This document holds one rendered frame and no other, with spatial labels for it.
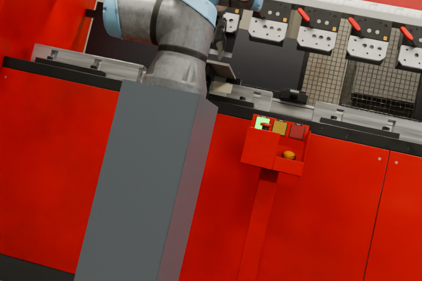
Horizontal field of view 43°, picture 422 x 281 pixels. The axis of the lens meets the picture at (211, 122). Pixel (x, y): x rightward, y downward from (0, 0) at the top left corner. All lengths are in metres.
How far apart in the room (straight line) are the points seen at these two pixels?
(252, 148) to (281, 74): 1.04
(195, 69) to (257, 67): 1.56
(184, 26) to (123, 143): 0.29
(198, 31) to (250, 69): 1.54
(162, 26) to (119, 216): 0.43
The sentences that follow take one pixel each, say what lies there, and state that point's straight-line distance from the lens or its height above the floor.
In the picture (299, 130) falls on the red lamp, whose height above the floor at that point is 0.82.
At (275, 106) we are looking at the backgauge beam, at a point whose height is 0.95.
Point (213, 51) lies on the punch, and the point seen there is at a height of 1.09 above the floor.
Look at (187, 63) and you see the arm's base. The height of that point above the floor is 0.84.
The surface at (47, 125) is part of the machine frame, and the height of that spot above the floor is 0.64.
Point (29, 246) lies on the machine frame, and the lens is 2.27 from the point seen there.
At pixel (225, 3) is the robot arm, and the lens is 1.91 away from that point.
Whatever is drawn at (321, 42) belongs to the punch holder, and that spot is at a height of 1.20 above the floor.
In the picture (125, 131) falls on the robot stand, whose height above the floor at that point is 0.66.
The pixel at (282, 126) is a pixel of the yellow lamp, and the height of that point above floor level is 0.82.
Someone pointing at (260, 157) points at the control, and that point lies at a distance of 1.73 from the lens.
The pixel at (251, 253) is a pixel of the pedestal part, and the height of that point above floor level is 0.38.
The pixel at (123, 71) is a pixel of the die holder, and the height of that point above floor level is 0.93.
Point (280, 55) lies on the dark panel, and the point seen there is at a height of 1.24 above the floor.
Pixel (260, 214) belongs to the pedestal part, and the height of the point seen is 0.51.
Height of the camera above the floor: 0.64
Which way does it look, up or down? 4 degrees up
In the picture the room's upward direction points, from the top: 13 degrees clockwise
